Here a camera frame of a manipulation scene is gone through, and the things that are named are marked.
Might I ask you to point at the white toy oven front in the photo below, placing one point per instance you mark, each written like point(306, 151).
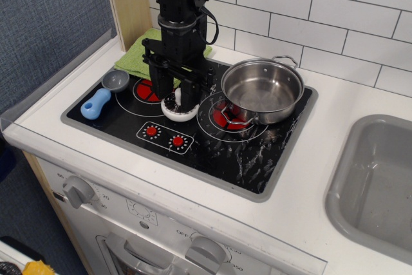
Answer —
point(116, 235)

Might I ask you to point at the blue grey toy scoop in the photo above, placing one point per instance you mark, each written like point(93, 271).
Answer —
point(114, 81)

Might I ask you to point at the black toy stovetop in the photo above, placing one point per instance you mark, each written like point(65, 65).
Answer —
point(245, 160)

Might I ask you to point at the grey sink basin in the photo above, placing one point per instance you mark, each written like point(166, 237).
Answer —
point(369, 199)

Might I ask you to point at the grey right oven knob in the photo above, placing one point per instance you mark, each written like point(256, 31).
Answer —
point(206, 254)

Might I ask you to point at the green folded cloth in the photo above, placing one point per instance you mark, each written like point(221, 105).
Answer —
point(133, 61)

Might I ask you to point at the grey oven knob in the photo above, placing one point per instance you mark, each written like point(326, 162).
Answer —
point(206, 254)
point(77, 191)

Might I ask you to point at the grey left oven knob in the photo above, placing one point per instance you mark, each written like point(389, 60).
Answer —
point(77, 191)

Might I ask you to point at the wooden side post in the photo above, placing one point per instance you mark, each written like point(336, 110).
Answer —
point(132, 19)

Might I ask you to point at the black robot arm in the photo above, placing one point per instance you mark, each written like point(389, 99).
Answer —
point(182, 12)

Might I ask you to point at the yellow object at corner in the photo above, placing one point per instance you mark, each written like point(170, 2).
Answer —
point(37, 268)

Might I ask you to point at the stainless steel pot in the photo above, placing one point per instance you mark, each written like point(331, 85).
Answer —
point(261, 91)

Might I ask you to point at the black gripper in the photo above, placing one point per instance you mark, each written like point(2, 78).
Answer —
point(179, 56)

